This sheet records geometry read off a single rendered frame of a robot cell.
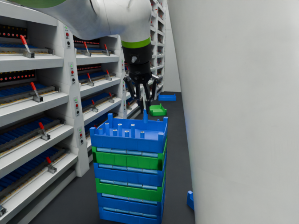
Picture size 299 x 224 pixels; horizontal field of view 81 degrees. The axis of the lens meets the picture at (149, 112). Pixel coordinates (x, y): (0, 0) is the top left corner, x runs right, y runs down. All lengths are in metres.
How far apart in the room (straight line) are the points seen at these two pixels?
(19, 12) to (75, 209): 0.93
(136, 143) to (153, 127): 0.20
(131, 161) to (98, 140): 0.16
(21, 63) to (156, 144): 0.63
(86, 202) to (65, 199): 0.12
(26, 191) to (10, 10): 0.76
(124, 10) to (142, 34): 0.08
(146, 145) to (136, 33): 0.40
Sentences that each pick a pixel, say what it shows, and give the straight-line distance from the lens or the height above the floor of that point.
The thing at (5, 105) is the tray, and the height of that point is 0.57.
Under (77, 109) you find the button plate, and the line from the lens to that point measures 1.14.
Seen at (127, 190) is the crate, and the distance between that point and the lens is 0.85.
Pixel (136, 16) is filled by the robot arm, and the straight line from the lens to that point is 0.52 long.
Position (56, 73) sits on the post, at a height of 0.67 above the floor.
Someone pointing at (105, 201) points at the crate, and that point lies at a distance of 0.94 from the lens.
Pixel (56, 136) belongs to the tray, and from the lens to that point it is 1.05.
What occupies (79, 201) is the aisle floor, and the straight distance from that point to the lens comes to 1.15.
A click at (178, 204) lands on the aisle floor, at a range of 1.08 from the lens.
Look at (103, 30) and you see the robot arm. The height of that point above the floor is 0.83.
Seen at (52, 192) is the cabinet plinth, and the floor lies 0.04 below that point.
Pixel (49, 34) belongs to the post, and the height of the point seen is 0.86.
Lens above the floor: 0.77
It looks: 18 degrees down
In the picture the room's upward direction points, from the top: straight up
